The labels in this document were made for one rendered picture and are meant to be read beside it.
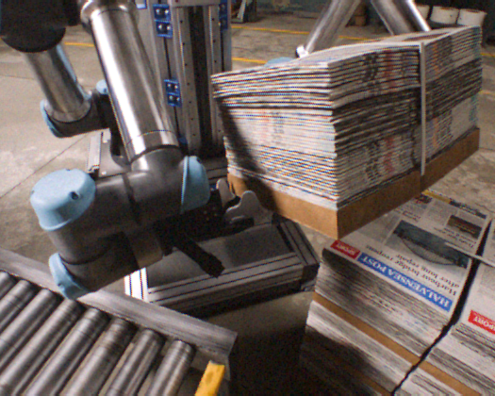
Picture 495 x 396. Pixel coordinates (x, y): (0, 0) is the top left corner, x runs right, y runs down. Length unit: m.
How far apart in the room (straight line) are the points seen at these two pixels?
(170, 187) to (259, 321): 1.20
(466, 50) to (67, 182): 0.61
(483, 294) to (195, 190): 0.61
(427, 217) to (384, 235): 0.14
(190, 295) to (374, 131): 1.09
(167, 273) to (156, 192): 1.08
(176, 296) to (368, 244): 0.87
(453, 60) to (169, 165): 0.45
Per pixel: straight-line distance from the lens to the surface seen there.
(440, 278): 0.79
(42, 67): 0.78
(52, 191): 0.43
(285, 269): 1.45
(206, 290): 1.39
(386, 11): 0.89
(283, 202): 0.50
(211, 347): 0.64
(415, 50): 0.51
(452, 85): 0.61
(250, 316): 1.58
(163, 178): 0.44
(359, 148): 0.43
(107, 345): 0.69
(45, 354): 0.75
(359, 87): 0.41
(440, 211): 0.95
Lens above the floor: 1.38
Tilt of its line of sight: 41 degrees down
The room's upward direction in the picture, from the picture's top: straight up
